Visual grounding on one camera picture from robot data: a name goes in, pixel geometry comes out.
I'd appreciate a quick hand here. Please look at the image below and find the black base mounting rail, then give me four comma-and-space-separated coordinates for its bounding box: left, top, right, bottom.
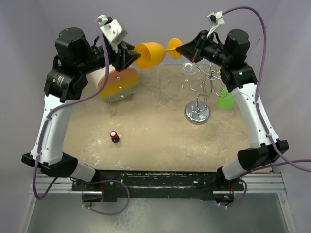
72, 170, 244, 203

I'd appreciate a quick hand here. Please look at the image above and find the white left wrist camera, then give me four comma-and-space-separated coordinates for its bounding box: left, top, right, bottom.
97, 15, 128, 45

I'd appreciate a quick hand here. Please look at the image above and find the small red-capped bottle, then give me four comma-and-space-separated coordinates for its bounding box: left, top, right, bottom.
109, 131, 120, 143

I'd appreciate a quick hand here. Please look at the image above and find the yellow plastic wine glass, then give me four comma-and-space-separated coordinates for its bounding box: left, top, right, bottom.
134, 38, 183, 69

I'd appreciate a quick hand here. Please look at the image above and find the tall clear champagne flute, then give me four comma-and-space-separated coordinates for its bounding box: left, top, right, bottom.
156, 72, 170, 105

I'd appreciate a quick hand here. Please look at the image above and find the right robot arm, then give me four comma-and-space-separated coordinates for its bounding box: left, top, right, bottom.
176, 29, 289, 190

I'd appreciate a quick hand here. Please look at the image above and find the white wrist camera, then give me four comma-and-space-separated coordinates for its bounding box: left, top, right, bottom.
97, 15, 128, 45
207, 11, 225, 38

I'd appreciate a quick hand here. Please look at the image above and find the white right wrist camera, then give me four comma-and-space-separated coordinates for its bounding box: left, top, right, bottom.
207, 11, 225, 38

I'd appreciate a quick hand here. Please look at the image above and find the clear stemmed wine glass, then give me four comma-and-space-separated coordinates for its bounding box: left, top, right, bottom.
181, 62, 197, 90

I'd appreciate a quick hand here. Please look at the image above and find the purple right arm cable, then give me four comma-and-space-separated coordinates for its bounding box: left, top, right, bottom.
217, 6, 311, 209

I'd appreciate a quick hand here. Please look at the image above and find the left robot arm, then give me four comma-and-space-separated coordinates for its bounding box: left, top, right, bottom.
21, 26, 140, 190

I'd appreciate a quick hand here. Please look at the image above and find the green plastic wine glass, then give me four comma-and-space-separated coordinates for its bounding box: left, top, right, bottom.
217, 88, 235, 110

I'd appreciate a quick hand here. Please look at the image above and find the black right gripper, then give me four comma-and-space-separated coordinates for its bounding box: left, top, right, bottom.
177, 29, 231, 67

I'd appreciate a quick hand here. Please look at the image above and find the chrome wine glass rack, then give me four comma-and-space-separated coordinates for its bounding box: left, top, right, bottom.
184, 63, 221, 125

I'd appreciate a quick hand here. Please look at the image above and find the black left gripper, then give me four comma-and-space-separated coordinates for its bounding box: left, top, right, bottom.
77, 39, 140, 75

